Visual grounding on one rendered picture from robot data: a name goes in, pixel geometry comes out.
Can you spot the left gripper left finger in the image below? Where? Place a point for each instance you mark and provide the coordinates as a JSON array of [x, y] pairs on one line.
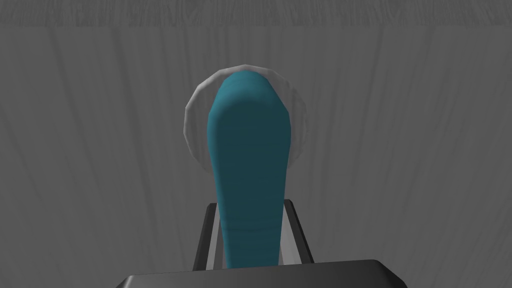
[[208, 240]]

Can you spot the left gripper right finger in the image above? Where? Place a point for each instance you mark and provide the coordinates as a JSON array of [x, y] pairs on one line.
[[295, 240]]

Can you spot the grey wooden door leaf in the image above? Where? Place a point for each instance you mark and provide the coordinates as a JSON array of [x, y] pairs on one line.
[[400, 140]]

